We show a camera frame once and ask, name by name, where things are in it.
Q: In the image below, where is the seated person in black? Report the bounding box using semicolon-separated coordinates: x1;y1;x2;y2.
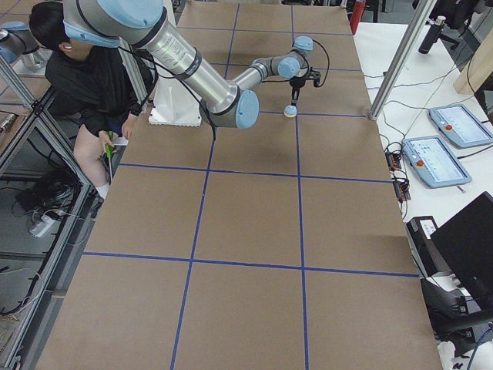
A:
29;1;142;198

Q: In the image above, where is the upper teach pendant tablet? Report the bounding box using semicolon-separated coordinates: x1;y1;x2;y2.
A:
428;103;492;149

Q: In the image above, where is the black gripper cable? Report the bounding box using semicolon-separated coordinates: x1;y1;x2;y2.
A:
265;38;330;88

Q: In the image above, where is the white power strip on floor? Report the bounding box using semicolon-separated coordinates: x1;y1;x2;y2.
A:
29;214;55;237

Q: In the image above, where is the black laptop computer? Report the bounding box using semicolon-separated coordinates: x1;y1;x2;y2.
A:
431;191;492;309

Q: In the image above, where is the green handled tool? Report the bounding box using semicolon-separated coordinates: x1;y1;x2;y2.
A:
105;143;115;183

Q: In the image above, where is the red bottle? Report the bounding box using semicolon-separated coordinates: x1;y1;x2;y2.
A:
350;0;366;35

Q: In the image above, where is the black desktop box with label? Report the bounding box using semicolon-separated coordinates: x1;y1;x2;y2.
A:
406;216;452;278

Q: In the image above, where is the black water bottle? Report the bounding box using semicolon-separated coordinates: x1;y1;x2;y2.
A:
418;15;446;54

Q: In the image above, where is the lower teach pendant tablet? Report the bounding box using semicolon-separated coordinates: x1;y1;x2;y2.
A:
402;136;472;188

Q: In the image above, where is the light blue service bell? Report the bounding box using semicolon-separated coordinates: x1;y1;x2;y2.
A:
283;105;297;118

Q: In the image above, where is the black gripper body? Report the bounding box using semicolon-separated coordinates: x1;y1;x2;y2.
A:
289;76;307;89

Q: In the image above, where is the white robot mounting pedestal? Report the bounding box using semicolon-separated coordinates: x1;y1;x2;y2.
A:
149;72;202;127

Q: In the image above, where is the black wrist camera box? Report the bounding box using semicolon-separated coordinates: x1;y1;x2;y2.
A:
306;68;321;88

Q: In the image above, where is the teach pendant tablet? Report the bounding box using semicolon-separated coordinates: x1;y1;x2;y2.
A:
402;136;472;188
428;103;492;149

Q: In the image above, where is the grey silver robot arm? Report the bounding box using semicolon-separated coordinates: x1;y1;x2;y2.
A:
233;35;320;116
63;1;259;129

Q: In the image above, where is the aluminium vertical post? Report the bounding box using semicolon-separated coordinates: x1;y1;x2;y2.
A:
368;0;437;121

